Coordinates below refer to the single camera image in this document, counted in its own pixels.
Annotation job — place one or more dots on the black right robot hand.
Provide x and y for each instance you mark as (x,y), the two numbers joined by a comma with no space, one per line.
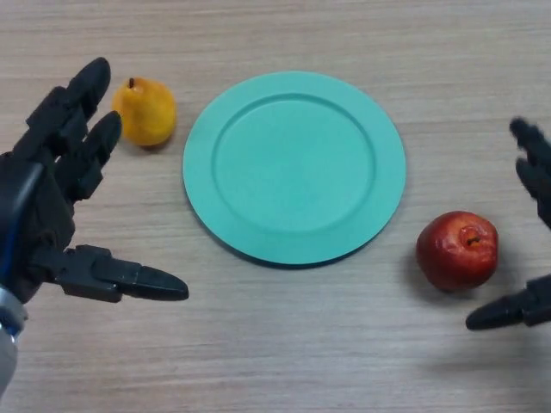
(534,172)

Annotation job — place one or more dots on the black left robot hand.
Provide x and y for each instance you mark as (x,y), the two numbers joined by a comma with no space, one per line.
(39,193)

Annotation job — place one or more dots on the red apple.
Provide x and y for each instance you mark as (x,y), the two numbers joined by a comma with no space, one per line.
(452,258)

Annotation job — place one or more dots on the green round plate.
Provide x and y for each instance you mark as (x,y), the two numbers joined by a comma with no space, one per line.
(292,172)

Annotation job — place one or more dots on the yellow pear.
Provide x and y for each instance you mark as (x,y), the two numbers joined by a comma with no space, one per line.
(144,114)

